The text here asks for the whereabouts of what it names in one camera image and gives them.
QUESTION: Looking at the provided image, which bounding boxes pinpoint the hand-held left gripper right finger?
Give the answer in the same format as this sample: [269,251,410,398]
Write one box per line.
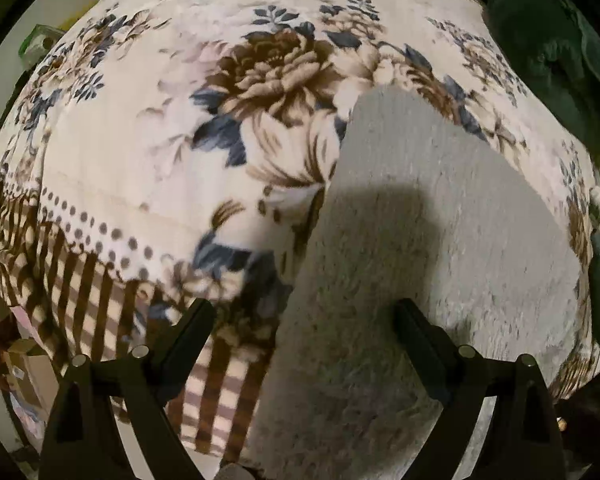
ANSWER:
[393,298,567,480]

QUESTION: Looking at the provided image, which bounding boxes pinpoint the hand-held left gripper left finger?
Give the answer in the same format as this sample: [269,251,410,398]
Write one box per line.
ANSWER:
[39,298,217,480]

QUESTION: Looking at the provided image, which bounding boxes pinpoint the grey fleece pants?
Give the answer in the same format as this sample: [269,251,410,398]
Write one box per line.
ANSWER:
[242,85,583,480]

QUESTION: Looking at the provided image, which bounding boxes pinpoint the floral bed blanket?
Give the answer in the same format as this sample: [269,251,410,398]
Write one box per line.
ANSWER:
[0,0,600,458]

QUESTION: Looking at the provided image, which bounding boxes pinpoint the dark green plush blanket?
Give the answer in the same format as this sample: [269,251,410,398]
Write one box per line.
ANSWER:
[462,0,600,167]

